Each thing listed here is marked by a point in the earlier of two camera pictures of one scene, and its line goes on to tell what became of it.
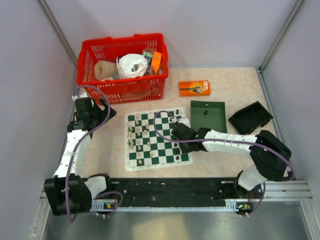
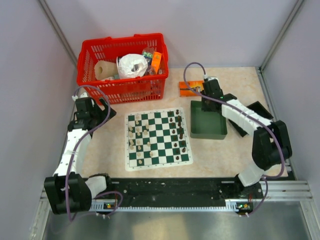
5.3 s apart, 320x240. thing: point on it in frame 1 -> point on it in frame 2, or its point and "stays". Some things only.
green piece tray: (209, 114) stays
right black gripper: (185, 150) -> (203, 107)
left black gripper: (104, 112) stays
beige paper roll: (104, 69) stays
